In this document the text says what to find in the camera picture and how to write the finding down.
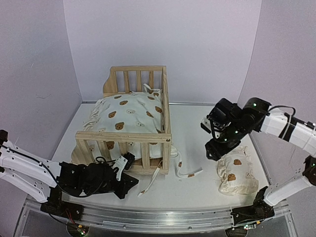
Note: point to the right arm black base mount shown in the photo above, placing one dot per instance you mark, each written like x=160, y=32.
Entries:
x=258, y=211

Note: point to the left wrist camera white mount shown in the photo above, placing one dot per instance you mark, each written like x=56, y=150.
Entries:
x=124, y=162

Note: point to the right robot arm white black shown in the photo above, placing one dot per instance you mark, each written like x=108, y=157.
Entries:
x=289, y=134

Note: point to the bear print cream cushion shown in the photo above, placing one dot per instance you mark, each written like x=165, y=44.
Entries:
x=135, y=112

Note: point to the wooden pet bed frame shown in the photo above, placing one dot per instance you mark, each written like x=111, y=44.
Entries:
x=111, y=145

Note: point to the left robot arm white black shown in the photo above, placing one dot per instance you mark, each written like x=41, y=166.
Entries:
x=40, y=177

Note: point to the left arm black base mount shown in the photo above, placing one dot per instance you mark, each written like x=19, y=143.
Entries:
x=57, y=207

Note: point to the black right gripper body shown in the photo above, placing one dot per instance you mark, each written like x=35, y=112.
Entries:
x=233, y=133

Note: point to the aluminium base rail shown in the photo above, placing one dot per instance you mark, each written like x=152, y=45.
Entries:
x=173, y=210

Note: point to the small bear print pillow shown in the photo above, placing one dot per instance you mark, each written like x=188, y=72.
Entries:
x=235, y=171

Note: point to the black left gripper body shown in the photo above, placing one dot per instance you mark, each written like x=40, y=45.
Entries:
x=93, y=191

